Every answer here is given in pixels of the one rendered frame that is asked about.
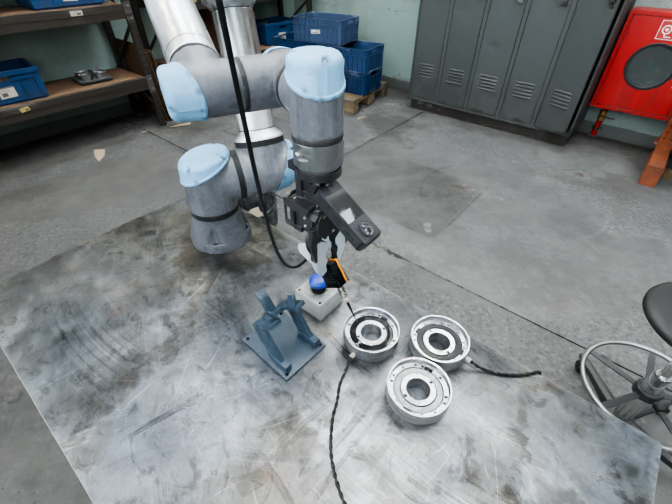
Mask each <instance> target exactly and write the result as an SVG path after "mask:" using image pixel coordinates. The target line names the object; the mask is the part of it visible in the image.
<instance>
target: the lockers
mask: <svg viewBox="0 0 672 504"><path fill-rule="evenodd" d="M517 1H518V0H420V5H419V13H418V21H417V29H416V37H415V46H414V54H413V62H412V70H411V78H410V86H409V94H408V98H410V99H411V107H412V108H416V109H420V110H424V111H428V112H432V113H436V114H440V115H443V116H447V117H451V118H455V119H459V120H463V121H467V122H471V123H474V124H478V125H482V126H486V127H490V128H494V129H498V130H502V131H506V132H509V133H513V134H517V135H521V136H525V137H529V138H533V139H537V140H540V141H544V142H548V143H552V144H556V145H560V146H564V145H565V144H566V142H567V141H568V140H569V139H570V138H571V137H572V135H573V134H574V133H575V132H576V130H577V128H578V126H579V125H580V124H581V123H582V122H583V120H584V118H585V116H586V114H587V111H588V109H589V107H590V106H589V105H590V102H591V100H592V98H593V96H594V93H595V91H596V89H597V86H598V84H599V82H600V80H601V77H602V75H603V73H604V70H605V68H606V66H607V64H608V61H609V59H610V57H611V54H612V52H613V50H614V48H615V45H616V43H617V41H618V39H619V36H620V34H621V32H622V29H623V27H624V25H625V23H626V20H627V18H628V16H629V13H630V11H631V9H633V7H634V4H635V2H636V0H568V3H567V6H564V5H562V3H563V1H564V0H524V1H523V3H520V2H517Z"/></svg>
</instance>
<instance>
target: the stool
mask: <svg viewBox="0 0 672 504"><path fill-rule="evenodd" d="M642 308H643V311H644V314H645V316H646V318H647V320H648V322H649V324H650V325H651V327H652V328H653V329H654V331H655V332H656V333H657V334H658V335H659V336H660V337H661V338H662V339H663V340H664V341H665V342H666V343H667V344H669V345H670V346H671V347H672V282H665V283H661V284H658V285H655V286H653V287H652V288H650V289H649V290H648V291H647V292H646V294H645V295H644V297H643V300H642ZM612 344H616V345H627V346H631V347H636V348H639V349H642V350H645V351H648V352H649V356H648V362H647V369H646V375H645V378H639V379H637V380H635V379H634V378H632V377H631V376H629V375H628V374H626V373H625V372H624V371H622V370H621V369H619V368H618V367H616V366H615V365H614V364H612V363H611V362H609V361H608V360H607V359H605V358H604V357H602V356H601V355H599V354H598V353H597V352H595V351H594V350H595V349H596V348H598V347H600V346H604V345H612ZM589 354H591V355H593V356H594V357H595V358H597V359H598V360H600V361H601V362H602V363H604V364H605V365H607V366H608V367H609V368H611V369H612V370H614V371H615V372H616V373H618V374H619V375H621V376H622V377H623V378H625V379H626V380H628V381H629V382H630V383H632V384H633V385H632V391H633V392H632V393H629V394H626V395H623V396H620V397H617V398H614V396H613V395H612V393H611V391H610V390H609V388H608V387H607V385H606V384H605V382H604V381H603V379H602V378H601V376H600V375H599V373H598V372H597V370H596V369H595V367H594V366H593V364H592V363H591V361H590V360H589V358H588V356H589ZM656 355H657V356H659V357H661V358H662V359H664V360H666V361H668V362H669V363H668V364H667V365H666V366H665V367H664V368H663V369H662V370H660V369H656V370H654V368H655V361H656ZM579 358H580V360H577V361H576V362H575V367H576V371H577V373H579V374H581V379H582V382H583V384H584V387H585V389H586V390H587V392H588V394H589V396H590V397H591V399H592V400H593V402H594V403H595V404H596V405H595V406H597V407H598V408H600V409H602V410H604V411H606V412H607V413H609V414H611V415H613V416H615V417H616V418H618V419H620V420H622V421H623V422H625V423H627V424H629V425H631V426H632V427H634V428H636V429H638V430H640V431H641V432H643V433H645V434H647V435H648V436H650V435H649V434H648V433H647V432H645V431H644V430H643V429H642V428H641V427H639V426H638V425H637V424H636V423H635V420H636V419H639V418H642V417H644V416H647V415H649V414H652V413H654V412H655V414H657V415H659V416H660V418H661V419H662V421H663V422H664V424H665V425H666V427H667V428H668V430H669V431H670V433H671V435H672V423H671V421H670V420H669V418H668V417H667V415H666V414H669V413H670V410H669V407H670V406H672V395H669V394H666V393H664V390H665V389H666V388H667V387H668V386H669V385H670V384H671V383H672V359H671V358H670V357H668V356H666V355H664V354H662V353H661V352H659V351H656V350H654V349H652V348H649V347H647V346H644V345H641V344H637V343H634V342H629V341H622V340H606V341H601V342H598V343H595V344H593V345H591V346H590V347H588V348H587V349H586V350H585V352H584V353H580V354H579ZM586 374H587V375H588V377H589V379H590V381H591V383H592V385H593V387H594V389H595V391H596V393H597V395H598V397H599V399H600V401H601V402H600V401H599V399H598V398H597V397H596V395H595V394H594V392H593V390H592V388H591V387H590V385H589V382H588V380H587V376H586ZM619 404H620V405H619ZM650 437H651V436H650ZM671 453H672V447H669V446H665V445H662V450H661V457H660V460H661V461H662V462H663V463H665V464H666V465H667V466H669V467H670V468H671V469H672V454H671Z"/></svg>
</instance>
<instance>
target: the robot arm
mask: <svg viewBox="0 0 672 504"><path fill-rule="evenodd" d="M255 2H256V0H223V5H224V10H225V14H226V19H227V24H228V29H229V34H230V39H231V44H232V49H233V54H234V59H235V64H236V69H237V74H238V79H239V84H240V89H241V94H242V99H243V104H244V109H245V114H246V119H247V124H248V128H249V133H250V138H251V143H252V148H253V153H254V158H255V162H256V167H257V172H258V176H259V181H260V186H261V190H262V194H263V193H267V192H272V191H278V190H279V189H283V188H286V187H289V186H290V185H291V184H292V183H293V182H294V179H295V185H296V188H295V189H293V190H291V191H290V193H289V194H287V195H285V196H284V197H283V203H284V213H285V222H286V223H287V224H289V225H291V226H292V227H294V229H296V230H298V231H300V232H301V233H302V232H304V231H306V232H308V233H307V235H306V238H305V243H299V244H298V250H299V252H300V253H301V254H302V255H303V256H304V257H305V258H306V259H307V260H308V261H309V262H310V263H311V264H312V266H313V268H314V270H315V272H316V273H317V274H319V275H320V276H321V277H322V276H323V275H324V274H325V273H326V272H327V267H326V264H327V259H326V253H327V250H328V247H329V248H330V249H331V250H330V251H331V253H332V255H331V259H334V258H337V259H339V260H340V258H341V255H342V253H343V250H344V247H345V243H346V242H347V240H348V241H349V242H350V243H351V245H352V246H353V247H354V248H355V249H356V250H357V251H362V250H364V249H365V248H366V247H368V246H369V245H370V244H371V243H373V242H374V241H375V240H376V239H377V238H378V237H379V236H380V234H381V230H380V229H379V228H378V227H377V226H376V225H375V223H374V222H373V221H372V220H371V219H370V218H369V217H368V215H367V214H366V213H365V212H364V211H363V210H362V209H361V207H360V206H359V205H358V204H357V203H356V202H355V201H354V199H353V198H352V197H351V196H350V195H349V194H348V192H347V191H346V190H345V189H344V188H343V187H342V186H341V184H340V183H339V182H338V181H337V180H336V179H338V178H339V177H340V176H341V174H342V164H343V162H344V90H345V86H346V81H345V77H344V60H343V56H342V54H341V53H340V52H339V51H338V50H337V49H334V48H331V47H325V46H303V47H297V48H294V49H291V48H288V47H282V46H274V47H271V48H269V49H267V50H266V51H265V52H264V53H262V54H261V49H260V43H259V38H258V33H257V27H256V22H255V16H254V11H253V6H254V4H255ZM144 3H145V6H146V9H147V11H148V14H149V17H150V20H151V22H152V25H153V28H154V31H155V33H156V36H157V39H158V41H159V44H160V47H161V50H162V52H163V55H164V58H165V61H166V63H167V64H164V65H160V66H158V68H157V77H158V80H159V84H160V87H161V91H162V94H163V97H164V101H165V104H166V107H167V110H168V113H169V115H170V117H171V118H172V119H173V120H174V121H176V122H190V121H205V120H207V119H210V118H216V117H222V116H229V115H235V118H236V122H237V127H238V131H239V132H238V134H237V136H236V138H235V139H234V143H235V147H236V149H232V150H228V149H227V147H226V146H224V145H222V144H218V143H216V144H213V143H211V144H205V145H201V146H198V147H195V148H193V149H191V150H189V151H188V152H186V153H185V154H184V155H183V156H182V157H181V158H180V160H179V162H178V171H179V175H180V183H181V184H182V186H183V189H184V192H185V196H186V199H187V202H188V205H189V209H190V212H191V215H192V220H191V232H190V236H191V240H192V243H193V245H194V247H195V248H196V249H197V250H199V251H201V252H203V253H207V254H223V253H228V252H231V251H234V250H236V249H238V248H240V247H242V246H243V245H244V244H246V243H247V242H248V240H249V239H250V237H251V226H250V223H249V221H248V219H247V217H246V216H245V214H244V213H243V211H242V210H241V208H240V206H239V201H238V199H242V198H246V197H251V196H255V195H258V193H257V189H256V185H255V181H254V176H253V172H252V167H251V163H250V159H249V154H248V150H247V145H246V141H245V136H244V131H243V127H242V122H241V118H240V113H239V108H238V104H237V99H236V95H235V90H234V85H233V81H232V76H231V71H230V67H229V62H228V58H227V53H226V48H225V44H224V39H223V35H222V30H221V25H220V21H219V16H218V12H217V7H216V2H215V0H201V3H202V4H203V5H204V6H205V7H207V8H208V9H209V10H210V11H211V13H212V17H213V21H214V26H215V30H216V35H217V39H218V43H219V48H220V52H221V57H222V58H220V57H219V55H218V53H217V51H216V48H215V46H214V44H213V42H212V40H211V38H210V36H209V33H208V31H207V29H206V27H205V25H204V23H203V21H202V18H201V16H200V14H199V12H198V10H197V8H196V5H195V3H194V1H193V0H144ZM280 107H284V108H285V109H286V110H287V111H288V112H289V117H290V129H291V138H292V143H291V142H290V141H289V140H288V139H284V137H283V133H282V132H281V131H280V130H279V129H277V128H276V127H275V123H274V118H273V113H272V109H273V108H280ZM295 193H296V194H295ZM294 194H295V195H294ZM292 195H293V196H292ZM290 196H292V197H290ZM289 197H290V198H289ZM287 206H288V207H290V216H291V219H290V218H288V215H287Z"/></svg>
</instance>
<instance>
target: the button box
mask: <svg viewBox="0 0 672 504"><path fill-rule="evenodd" d="M295 297H296V300H304V302H305V304H304V305H303V306H302V307H300V308H302V309H303V310H305V311H306V312H308V313H309V314H310V315H312V316H313V317H315V318H316V319H318V320H319V321H322V320H323V319H324V318H325V317H326V316H327V315H329V314H330V313H331V312H332V311H333V310H334V309H335V308H336V307H337V306H338V305H340V304H341V303H342V298H341V296H340V294H339V292H338V290H337V288H326V287H325V288H323V289H314V288H312V287H310V285H309V280H307V281H306V282H305V283H304V284H302V285H301V286H300V287H298V288H297V289H296V290H295Z"/></svg>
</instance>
